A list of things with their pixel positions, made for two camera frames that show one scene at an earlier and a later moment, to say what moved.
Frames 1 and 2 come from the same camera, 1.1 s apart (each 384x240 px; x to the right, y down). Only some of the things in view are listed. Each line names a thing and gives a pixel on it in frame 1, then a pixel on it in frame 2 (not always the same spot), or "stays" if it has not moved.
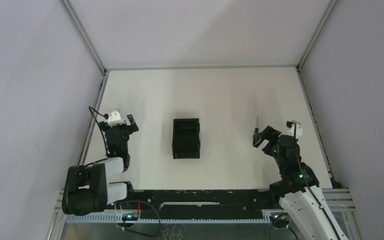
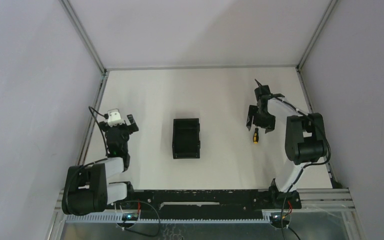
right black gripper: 269,135 to 263,117
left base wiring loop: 136,231 stays
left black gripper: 119,127 stays
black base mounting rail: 202,204 stays
